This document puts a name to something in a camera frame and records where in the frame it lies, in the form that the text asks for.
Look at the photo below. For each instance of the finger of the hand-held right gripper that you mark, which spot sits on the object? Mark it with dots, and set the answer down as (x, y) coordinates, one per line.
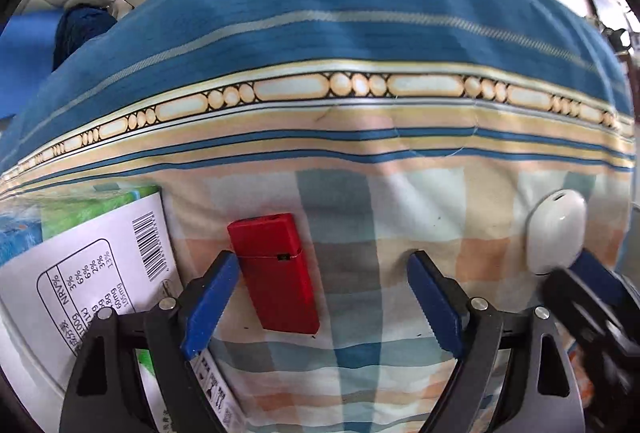
(600, 278)
(585, 313)

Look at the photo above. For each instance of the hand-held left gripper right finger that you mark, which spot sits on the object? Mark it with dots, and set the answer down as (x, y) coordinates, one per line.
(435, 303)

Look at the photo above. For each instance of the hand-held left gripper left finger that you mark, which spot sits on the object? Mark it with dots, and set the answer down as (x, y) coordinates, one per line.
(210, 303)

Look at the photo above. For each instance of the white earbuds case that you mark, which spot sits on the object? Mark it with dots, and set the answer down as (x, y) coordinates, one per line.
(555, 228)

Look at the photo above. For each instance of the red rectangular case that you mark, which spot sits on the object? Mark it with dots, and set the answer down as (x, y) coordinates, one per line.
(280, 273)

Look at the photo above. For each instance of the cardboard box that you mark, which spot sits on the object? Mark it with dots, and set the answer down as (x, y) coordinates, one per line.
(75, 263)

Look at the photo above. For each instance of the plaid blue-bordered tablecloth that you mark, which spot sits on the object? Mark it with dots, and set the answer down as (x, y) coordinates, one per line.
(350, 63)

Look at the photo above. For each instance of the dark blue cloth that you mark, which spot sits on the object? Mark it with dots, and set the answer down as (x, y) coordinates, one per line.
(82, 30)

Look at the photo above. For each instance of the blue foam mat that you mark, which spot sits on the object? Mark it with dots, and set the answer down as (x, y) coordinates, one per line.
(25, 63)

